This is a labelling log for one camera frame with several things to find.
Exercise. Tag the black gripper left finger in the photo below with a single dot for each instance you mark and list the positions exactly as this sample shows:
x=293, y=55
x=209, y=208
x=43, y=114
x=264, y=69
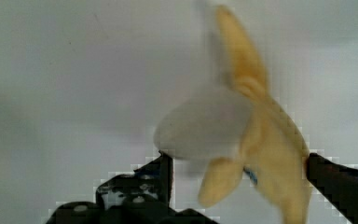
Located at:
x=153, y=180

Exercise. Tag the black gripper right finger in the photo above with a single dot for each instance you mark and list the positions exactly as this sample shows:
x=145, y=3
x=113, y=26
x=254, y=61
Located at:
x=337, y=183

